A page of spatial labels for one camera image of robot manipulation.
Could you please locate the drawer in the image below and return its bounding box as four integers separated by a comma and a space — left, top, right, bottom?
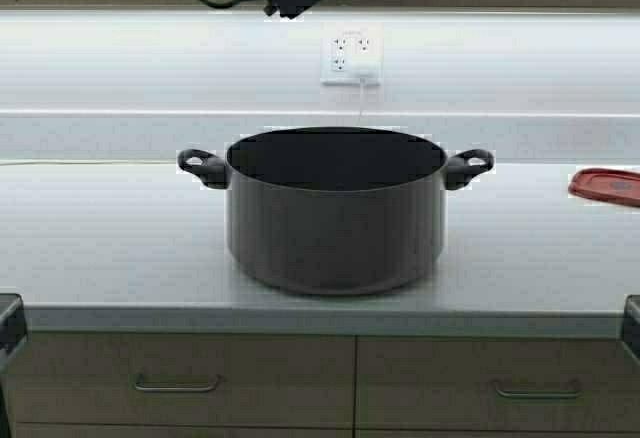
355, 337, 639, 434
6, 333, 355, 429

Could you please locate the robot base left bracket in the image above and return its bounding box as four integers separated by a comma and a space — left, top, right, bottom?
0, 293, 28, 371

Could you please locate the white charger cable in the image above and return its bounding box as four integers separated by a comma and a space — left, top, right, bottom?
0, 80, 369, 167

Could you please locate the white wall power outlet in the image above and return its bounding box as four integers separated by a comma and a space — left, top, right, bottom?
320, 23, 384, 87

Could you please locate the white charger plug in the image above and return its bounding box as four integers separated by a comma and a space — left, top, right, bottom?
352, 62, 378, 84

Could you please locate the large grey cooking pot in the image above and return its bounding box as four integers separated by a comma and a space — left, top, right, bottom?
177, 126, 495, 296

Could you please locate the robot base right bracket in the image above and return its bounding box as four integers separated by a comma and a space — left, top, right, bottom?
620, 295, 640, 360

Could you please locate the left lower drawer front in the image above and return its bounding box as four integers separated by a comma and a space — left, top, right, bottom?
6, 333, 355, 429

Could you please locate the right lower drawer front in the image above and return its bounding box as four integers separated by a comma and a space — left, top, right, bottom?
355, 337, 639, 434

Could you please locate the red plastic container lid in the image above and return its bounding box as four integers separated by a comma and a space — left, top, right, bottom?
568, 167, 639, 208

